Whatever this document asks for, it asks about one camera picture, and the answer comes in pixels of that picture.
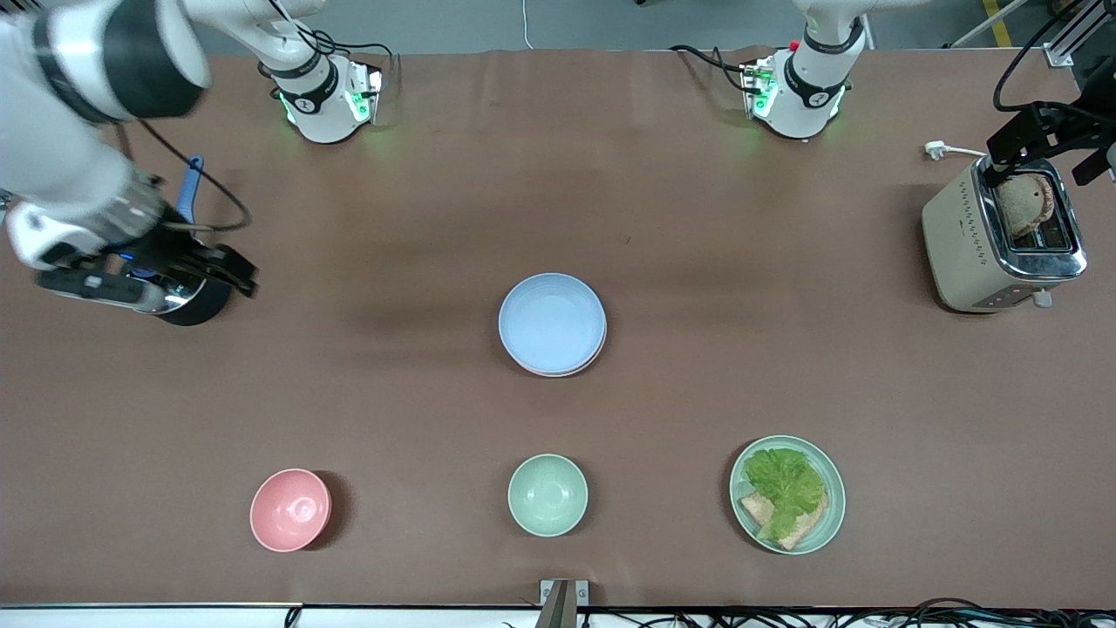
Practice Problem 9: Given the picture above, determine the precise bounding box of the green deep bowl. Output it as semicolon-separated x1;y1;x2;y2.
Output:
507;454;589;538

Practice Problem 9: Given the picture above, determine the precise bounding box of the brown bread slice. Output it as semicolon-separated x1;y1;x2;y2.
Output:
739;491;829;551

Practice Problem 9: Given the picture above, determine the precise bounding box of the blue shallow bowl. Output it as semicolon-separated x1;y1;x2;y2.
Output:
498;272;608;372

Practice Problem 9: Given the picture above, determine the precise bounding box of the black floor cable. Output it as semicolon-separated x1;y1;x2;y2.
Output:
907;597;995;628

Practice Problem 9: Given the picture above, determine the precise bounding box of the black base cable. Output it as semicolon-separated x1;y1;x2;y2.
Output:
314;24;400;88
670;44;751;92

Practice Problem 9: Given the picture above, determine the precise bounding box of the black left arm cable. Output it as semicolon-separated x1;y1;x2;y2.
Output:
992;0;1086;114

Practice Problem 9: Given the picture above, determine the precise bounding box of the pink shallow bowl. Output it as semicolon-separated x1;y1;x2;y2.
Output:
514;336;608;377

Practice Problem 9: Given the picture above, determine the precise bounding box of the pink deep bowl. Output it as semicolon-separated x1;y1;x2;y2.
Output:
249;468;332;553

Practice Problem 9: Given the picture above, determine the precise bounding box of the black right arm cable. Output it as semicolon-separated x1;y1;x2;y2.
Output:
135;118;254;234

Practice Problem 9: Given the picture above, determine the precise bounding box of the beige chrome toaster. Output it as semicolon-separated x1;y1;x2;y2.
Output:
921;154;1088;313

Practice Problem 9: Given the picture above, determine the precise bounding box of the round brown toast slice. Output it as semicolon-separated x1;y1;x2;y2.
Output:
994;173;1056;241

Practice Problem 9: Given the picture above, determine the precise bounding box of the green plate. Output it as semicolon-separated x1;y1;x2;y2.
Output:
729;434;847;556

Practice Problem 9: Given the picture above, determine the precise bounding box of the green lettuce leaf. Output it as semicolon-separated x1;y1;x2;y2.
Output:
743;447;827;542

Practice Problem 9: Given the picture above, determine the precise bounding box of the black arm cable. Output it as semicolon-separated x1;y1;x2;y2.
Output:
135;118;254;234
992;0;1086;114

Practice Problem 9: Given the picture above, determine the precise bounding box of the metal table bracket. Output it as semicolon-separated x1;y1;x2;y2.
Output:
539;579;590;628

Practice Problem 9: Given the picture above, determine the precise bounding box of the aluminium frame profile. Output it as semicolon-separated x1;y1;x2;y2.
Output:
1044;0;1116;66

